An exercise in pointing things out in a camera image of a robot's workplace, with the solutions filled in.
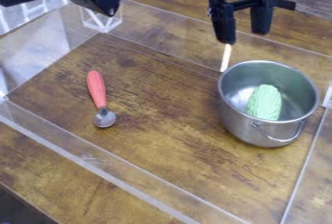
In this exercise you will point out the clear acrylic triangular bracket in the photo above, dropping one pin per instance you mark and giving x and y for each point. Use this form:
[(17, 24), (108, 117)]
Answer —
[(99, 22)]

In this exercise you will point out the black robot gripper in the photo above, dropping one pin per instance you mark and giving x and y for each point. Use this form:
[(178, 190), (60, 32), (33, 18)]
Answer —
[(222, 17)]

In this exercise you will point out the black strip on table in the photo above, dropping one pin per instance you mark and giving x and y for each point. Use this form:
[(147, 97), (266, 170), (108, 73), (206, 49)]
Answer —
[(285, 4)]

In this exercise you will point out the clear acrylic enclosure walls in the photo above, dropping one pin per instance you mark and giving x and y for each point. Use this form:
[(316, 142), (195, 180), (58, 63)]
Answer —
[(165, 165)]

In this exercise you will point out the green bitter gourd toy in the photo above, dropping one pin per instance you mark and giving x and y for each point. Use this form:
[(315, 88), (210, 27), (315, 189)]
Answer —
[(264, 104)]

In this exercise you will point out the orange handled metal scoop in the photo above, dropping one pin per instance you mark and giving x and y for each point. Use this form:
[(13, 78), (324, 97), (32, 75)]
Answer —
[(106, 117)]

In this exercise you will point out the silver metal pot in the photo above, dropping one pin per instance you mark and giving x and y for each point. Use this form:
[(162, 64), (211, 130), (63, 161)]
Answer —
[(238, 81)]

